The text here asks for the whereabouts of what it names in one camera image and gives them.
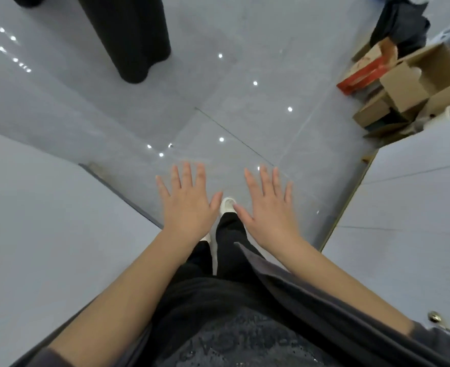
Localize person's right forearm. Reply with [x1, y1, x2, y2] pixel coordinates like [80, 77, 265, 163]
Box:
[276, 241, 419, 335]

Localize red and brown cardboard box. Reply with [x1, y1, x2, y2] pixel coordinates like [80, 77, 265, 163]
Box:
[336, 37, 399, 96]

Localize person's white right shoe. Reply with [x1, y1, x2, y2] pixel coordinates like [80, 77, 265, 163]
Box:
[219, 197, 237, 217]

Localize white crumpled wrapping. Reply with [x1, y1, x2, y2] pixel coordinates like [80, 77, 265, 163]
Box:
[414, 104, 450, 133]

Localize person's left forearm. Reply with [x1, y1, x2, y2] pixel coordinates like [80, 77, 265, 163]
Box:
[48, 230, 206, 367]

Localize dark cloth bundle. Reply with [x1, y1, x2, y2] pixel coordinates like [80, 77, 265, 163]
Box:
[370, 0, 432, 55]

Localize gold door handle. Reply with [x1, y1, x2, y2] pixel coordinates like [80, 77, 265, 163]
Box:
[427, 310, 450, 340]

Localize person's left hand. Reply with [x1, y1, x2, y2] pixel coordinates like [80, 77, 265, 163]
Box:
[156, 161, 224, 242]

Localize small brown cardboard box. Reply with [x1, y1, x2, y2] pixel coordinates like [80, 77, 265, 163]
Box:
[353, 91, 394, 129]

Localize person's dark patterned top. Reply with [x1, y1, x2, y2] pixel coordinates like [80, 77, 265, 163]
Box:
[133, 277, 336, 367]

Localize person's grey open jacket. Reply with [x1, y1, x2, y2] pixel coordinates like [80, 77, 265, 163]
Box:
[12, 242, 450, 367]

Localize person's right hand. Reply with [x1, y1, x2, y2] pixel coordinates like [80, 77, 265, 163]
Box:
[233, 164, 304, 255]

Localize large open brown cardboard box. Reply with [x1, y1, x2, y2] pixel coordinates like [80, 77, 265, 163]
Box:
[379, 43, 450, 116]

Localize person's black trousers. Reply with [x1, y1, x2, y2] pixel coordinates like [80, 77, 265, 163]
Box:
[160, 212, 266, 302]

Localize white door with gold edge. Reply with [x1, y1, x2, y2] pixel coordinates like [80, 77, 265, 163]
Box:
[320, 112, 450, 367]

